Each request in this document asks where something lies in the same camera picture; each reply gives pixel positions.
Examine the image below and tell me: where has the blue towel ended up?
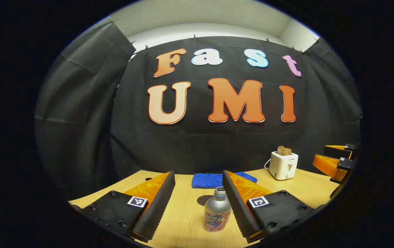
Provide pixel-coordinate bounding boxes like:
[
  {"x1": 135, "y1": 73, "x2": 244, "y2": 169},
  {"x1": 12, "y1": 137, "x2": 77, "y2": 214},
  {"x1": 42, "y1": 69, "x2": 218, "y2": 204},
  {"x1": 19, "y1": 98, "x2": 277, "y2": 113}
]
[{"x1": 192, "y1": 172, "x2": 258, "y2": 189}]

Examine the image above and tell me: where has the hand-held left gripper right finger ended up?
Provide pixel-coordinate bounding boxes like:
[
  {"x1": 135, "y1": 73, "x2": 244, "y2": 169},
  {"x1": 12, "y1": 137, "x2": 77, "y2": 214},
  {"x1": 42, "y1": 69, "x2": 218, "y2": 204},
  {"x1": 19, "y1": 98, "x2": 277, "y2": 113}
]
[{"x1": 222, "y1": 170, "x2": 317, "y2": 243}]

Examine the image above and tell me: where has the silver water bottle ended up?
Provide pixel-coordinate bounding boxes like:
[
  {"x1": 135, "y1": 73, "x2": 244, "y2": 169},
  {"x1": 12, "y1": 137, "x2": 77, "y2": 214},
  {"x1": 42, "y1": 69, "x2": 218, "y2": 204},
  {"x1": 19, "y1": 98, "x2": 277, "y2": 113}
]
[{"x1": 203, "y1": 186, "x2": 232, "y2": 232}]

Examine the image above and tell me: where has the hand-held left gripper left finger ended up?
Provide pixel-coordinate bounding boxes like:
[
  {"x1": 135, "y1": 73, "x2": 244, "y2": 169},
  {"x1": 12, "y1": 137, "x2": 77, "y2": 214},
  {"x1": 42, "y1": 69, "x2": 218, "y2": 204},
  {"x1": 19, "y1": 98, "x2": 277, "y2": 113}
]
[{"x1": 71, "y1": 171, "x2": 176, "y2": 242}]

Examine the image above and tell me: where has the white toaster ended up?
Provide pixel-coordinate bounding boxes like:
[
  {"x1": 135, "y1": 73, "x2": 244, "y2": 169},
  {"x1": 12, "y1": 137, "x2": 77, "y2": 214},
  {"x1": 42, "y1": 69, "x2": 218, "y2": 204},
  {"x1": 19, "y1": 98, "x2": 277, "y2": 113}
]
[{"x1": 269, "y1": 151, "x2": 299, "y2": 180}]

